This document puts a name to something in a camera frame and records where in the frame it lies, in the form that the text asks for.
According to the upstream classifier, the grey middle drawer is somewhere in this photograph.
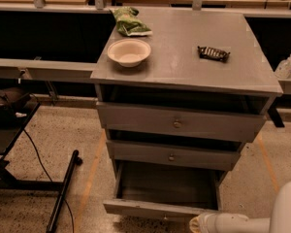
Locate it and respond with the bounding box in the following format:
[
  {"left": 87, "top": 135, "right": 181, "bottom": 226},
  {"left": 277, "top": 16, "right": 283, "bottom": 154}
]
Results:
[{"left": 107, "top": 140, "right": 241, "bottom": 171}]

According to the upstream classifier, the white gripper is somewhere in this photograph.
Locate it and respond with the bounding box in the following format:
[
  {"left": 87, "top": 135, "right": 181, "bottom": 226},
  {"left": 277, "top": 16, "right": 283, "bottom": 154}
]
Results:
[{"left": 189, "top": 213, "right": 217, "bottom": 233}]

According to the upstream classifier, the white paper bowl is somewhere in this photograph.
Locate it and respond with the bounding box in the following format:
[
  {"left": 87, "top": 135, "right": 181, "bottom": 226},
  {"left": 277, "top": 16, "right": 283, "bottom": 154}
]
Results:
[{"left": 107, "top": 39, "right": 151, "bottom": 67}]

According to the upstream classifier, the grey bottom drawer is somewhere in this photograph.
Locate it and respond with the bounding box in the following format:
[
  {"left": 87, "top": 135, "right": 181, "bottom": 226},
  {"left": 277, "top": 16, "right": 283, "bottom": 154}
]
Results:
[{"left": 104, "top": 161, "right": 221, "bottom": 222}]

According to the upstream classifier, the grey drawer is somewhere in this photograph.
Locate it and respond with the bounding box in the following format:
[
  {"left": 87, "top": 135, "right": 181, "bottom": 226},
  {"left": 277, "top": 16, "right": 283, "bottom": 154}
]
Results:
[
  {"left": 97, "top": 102, "right": 266, "bottom": 142},
  {"left": 104, "top": 161, "right": 221, "bottom": 222},
  {"left": 107, "top": 140, "right": 241, "bottom": 171}
]

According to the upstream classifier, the clear hand sanitizer bottle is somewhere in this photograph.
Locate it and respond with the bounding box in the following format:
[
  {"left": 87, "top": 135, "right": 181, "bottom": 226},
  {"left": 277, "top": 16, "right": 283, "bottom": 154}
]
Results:
[{"left": 275, "top": 54, "right": 291, "bottom": 79}]

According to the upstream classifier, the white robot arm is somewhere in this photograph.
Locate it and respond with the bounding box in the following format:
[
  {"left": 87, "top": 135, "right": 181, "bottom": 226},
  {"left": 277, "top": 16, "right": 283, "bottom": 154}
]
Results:
[{"left": 189, "top": 182, "right": 291, "bottom": 233}]

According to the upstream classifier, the grey wooden drawer cabinet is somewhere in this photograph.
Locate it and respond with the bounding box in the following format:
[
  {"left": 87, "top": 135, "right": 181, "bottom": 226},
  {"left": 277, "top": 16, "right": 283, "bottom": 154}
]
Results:
[{"left": 89, "top": 7, "right": 284, "bottom": 184}]

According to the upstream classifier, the grey long workbench rail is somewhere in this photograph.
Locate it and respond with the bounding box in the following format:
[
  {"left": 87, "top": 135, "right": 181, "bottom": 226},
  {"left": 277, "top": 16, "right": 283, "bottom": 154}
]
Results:
[{"left": 0, "top": 58, "right": 97, "bottom": 83}]

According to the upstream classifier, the green chip bag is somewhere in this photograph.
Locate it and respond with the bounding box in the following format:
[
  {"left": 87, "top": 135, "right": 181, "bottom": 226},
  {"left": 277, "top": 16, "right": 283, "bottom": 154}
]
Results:
[{"left": 112, "top": 7, "right": 152, "bottom": 37}]

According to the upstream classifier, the grey top drawer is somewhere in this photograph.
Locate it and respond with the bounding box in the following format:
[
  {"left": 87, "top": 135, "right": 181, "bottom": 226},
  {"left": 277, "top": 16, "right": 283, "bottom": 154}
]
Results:
[{"left": 97, "top": 102, "right": 266, "bottom": 142}]

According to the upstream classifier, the dark candy bar wrapper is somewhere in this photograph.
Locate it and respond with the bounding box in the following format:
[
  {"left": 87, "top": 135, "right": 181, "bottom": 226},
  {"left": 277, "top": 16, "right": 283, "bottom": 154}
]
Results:
[{"left": 197, "top": 46, "right": 230, "bottom": 62}]

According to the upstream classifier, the black floor cable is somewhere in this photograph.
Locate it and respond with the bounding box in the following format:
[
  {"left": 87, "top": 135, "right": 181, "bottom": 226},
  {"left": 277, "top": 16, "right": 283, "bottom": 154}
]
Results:
[{"left": 22, "top": 128, "right": 76, "bottom": 233}]

